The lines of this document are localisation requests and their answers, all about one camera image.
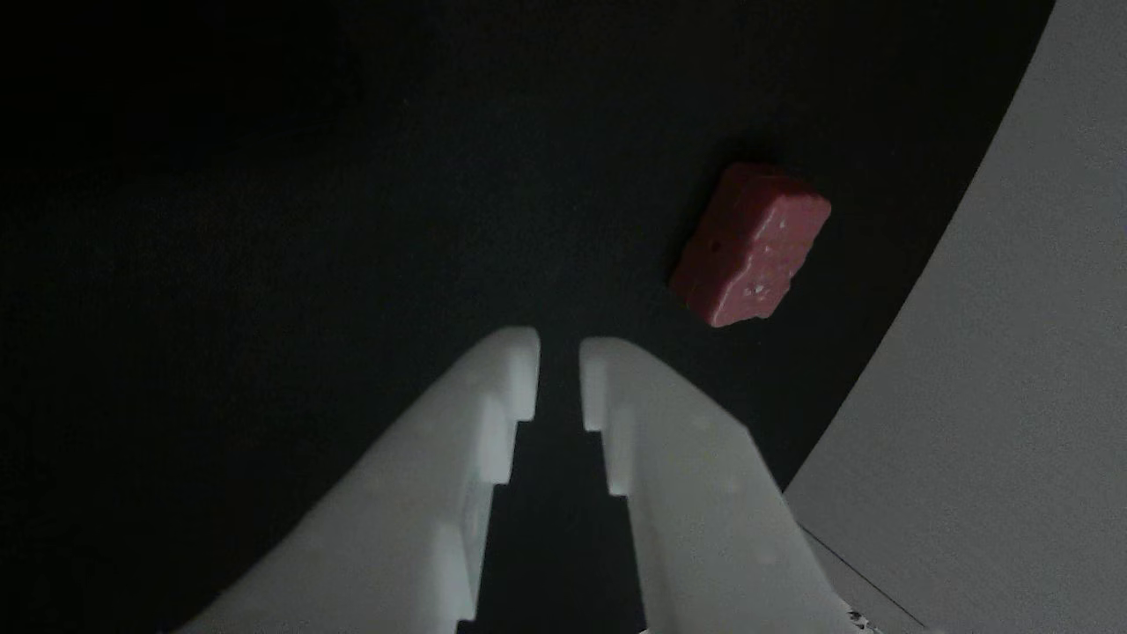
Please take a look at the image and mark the black desk mat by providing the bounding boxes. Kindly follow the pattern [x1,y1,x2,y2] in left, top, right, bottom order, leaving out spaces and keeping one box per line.
[0,0,1056,634]

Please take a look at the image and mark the red-brown block toy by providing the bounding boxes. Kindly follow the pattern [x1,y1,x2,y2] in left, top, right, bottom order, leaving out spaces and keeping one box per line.
[669,161,833,328]

